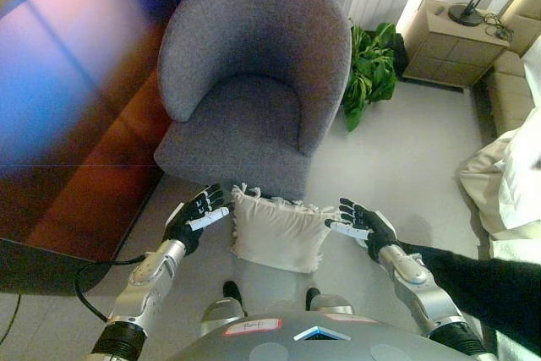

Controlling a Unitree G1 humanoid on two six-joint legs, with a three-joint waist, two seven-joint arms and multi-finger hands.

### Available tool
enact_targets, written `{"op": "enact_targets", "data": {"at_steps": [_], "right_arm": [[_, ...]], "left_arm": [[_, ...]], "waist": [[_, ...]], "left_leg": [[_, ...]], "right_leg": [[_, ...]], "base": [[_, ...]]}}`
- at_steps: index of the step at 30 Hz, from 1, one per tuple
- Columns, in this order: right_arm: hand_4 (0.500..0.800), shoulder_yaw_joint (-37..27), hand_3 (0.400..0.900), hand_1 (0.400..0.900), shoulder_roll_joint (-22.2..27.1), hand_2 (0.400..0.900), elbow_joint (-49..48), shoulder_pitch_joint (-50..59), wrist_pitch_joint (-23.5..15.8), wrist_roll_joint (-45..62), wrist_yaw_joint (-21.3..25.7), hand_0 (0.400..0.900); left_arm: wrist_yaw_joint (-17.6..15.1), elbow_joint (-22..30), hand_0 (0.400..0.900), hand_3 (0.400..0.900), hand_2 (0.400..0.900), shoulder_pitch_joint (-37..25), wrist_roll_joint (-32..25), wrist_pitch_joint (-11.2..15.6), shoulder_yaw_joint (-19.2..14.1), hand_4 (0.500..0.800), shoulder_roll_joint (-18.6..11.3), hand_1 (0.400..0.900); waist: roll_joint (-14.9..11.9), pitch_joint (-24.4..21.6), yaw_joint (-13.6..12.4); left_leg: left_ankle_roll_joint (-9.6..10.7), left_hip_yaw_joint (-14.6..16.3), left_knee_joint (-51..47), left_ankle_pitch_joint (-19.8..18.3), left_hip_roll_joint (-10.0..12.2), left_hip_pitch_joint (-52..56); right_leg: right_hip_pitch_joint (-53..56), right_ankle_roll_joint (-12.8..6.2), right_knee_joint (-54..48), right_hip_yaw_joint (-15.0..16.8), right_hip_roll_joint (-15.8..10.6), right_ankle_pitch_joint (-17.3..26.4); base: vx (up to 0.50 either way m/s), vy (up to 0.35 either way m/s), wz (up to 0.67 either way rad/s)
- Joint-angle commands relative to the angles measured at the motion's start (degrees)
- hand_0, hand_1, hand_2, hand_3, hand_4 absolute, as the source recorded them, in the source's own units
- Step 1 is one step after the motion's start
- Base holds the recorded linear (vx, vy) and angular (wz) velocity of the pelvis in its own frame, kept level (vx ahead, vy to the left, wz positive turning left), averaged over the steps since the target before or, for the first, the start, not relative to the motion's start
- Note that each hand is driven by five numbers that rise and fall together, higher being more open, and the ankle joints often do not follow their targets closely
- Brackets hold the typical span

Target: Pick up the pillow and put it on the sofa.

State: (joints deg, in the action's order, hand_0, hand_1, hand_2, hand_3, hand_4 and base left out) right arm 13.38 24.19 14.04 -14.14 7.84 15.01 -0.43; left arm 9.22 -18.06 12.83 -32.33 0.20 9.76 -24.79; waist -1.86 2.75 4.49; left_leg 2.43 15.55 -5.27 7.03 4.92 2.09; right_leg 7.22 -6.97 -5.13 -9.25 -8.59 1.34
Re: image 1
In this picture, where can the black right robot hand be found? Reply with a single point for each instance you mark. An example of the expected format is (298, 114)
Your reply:
(372, 225)

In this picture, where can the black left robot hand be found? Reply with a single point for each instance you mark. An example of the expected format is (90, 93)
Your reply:
(185, 221)

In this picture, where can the white fringed pillow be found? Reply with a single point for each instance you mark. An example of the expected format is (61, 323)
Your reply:
(277, 236)

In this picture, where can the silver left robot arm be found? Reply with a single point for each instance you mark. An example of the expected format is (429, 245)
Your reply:
(139, 293)

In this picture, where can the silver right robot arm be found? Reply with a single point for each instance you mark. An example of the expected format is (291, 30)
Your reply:
(427, 297)

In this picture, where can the silver right robot leg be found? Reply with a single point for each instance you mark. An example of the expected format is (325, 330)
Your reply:
(327, 304)

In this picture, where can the white bed duvet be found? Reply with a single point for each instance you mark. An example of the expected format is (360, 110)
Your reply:
(507, 175)

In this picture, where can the grey robot torso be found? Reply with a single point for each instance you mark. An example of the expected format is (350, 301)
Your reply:
(274, 340)

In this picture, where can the dark wooden cabinet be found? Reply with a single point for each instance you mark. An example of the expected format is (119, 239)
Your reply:
(72, 124)

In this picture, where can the grey fabric armchair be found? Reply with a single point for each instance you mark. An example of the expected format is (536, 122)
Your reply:
(253, 82)

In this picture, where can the green leafy potted plant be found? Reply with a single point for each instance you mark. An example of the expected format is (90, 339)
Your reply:
(372, 69)

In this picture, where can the beige wooden nightstand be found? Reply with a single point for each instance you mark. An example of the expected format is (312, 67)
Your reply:
(454, 46)

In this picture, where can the beige upholstered bed frame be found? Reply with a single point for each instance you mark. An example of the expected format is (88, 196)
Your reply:
(509, 86)

